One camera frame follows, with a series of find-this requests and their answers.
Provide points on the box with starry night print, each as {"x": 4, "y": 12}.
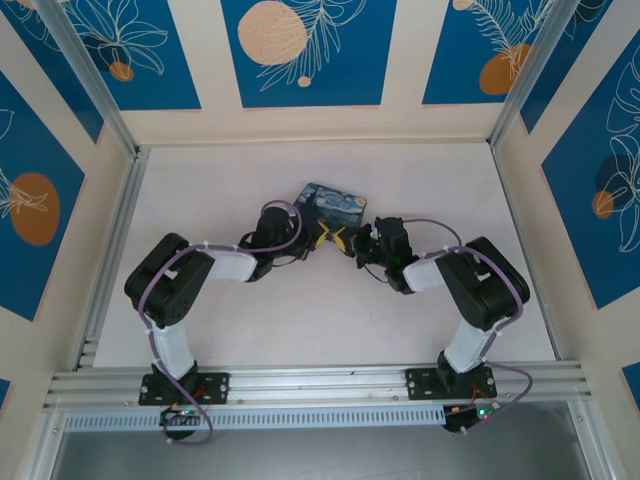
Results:
{"x": 335, "y": 202}

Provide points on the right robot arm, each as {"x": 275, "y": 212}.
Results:
{"x": 480, "y": 285}

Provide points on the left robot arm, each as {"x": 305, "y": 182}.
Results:
{"x": 170, "y": 285}

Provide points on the aluminium mounting rail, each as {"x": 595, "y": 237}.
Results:
{"x": 320, "y": 387}

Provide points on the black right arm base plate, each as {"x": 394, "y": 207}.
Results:
{"x": 422, "y": 385}

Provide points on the aluminium side rail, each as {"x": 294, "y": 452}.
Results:
{"x": 117, "y": 250}
{"x": 525, "y": 250}

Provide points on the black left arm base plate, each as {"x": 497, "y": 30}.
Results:
{"x": 220, "y": 387}

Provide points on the aluminium frame post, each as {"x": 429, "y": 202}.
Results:
{"x": 90, "y": 75}
{"x": 535, "y": 75}

